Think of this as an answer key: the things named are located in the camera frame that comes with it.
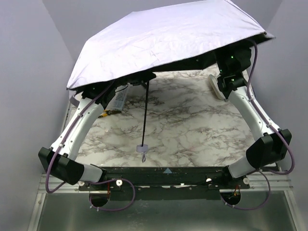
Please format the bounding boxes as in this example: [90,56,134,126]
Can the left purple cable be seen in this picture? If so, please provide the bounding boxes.
[45,81,135,212]

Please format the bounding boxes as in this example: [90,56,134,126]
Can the clear plastic screw box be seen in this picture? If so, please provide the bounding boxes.
[111,84,129,111]

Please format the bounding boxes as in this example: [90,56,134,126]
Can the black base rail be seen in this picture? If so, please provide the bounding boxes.
[79,167,250,201]

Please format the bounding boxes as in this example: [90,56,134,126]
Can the yellow black pliers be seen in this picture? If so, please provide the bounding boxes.
[98,110,121,118]

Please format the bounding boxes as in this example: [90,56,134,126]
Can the lavender folding umbrella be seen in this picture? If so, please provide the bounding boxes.
[67,0,267,166]

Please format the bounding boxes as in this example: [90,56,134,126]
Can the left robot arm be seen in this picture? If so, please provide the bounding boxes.
[38,81,116,188]

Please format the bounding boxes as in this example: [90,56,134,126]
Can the beige umbrella case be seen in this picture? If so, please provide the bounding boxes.
[208,75,226,101]

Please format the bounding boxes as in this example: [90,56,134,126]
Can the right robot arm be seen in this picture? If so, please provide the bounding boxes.
[215,46,292,179]

